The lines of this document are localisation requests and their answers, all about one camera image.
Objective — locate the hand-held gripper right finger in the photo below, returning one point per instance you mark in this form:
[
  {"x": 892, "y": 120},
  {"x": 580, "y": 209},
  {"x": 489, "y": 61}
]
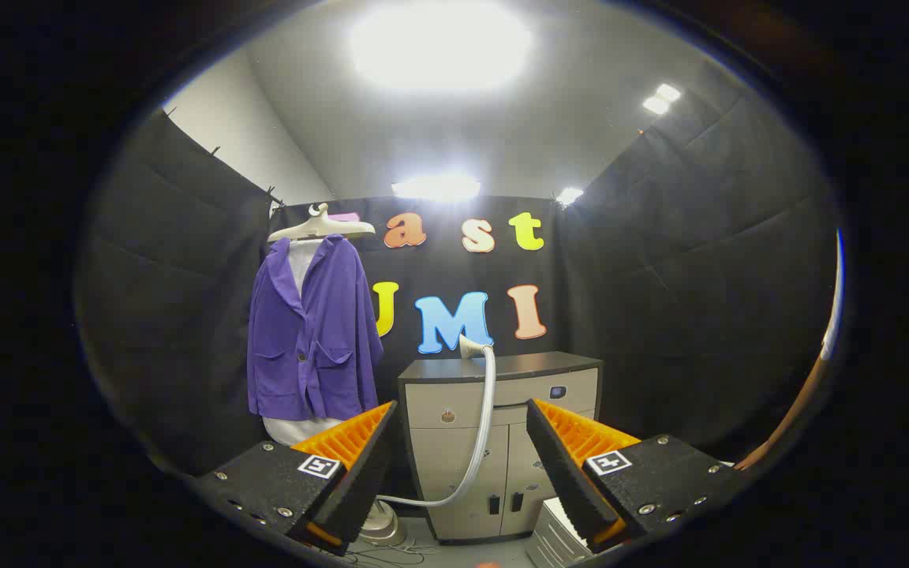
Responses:
[{"x": 565, "y": 473}]

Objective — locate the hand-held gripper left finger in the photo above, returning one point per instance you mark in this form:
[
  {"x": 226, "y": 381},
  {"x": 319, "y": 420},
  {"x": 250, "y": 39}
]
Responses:
[{"x": 364, "y": 481}]

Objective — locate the garment steamer base unit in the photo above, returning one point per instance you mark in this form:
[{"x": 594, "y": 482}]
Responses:
[{"x": 382, "y": 525}]

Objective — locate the white clothes hanger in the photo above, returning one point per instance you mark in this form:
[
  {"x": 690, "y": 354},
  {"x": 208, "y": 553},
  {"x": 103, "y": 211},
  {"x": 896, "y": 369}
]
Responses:
[{"x": 320, "y": 227}]

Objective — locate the white padded mannequin form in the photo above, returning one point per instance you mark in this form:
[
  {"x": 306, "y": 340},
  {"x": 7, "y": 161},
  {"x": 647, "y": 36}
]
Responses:
[{"x": 297, "y": 430}]

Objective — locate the grey cabinet with dark top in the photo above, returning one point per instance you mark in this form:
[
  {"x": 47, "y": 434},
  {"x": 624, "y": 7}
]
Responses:
[{"x": 454, "y": 457}]

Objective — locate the oblong ceiling light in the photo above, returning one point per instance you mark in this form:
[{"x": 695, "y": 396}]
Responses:
[{"x": 435, "y": 188}]

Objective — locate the small twin ceiling light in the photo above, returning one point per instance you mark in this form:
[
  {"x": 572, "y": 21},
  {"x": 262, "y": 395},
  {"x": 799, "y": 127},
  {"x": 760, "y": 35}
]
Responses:
[{"x": 661, "y": 99}]

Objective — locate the large ceiling light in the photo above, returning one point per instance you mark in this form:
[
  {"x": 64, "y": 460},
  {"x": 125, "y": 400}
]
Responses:
[{"x": 439, "y": 47}]

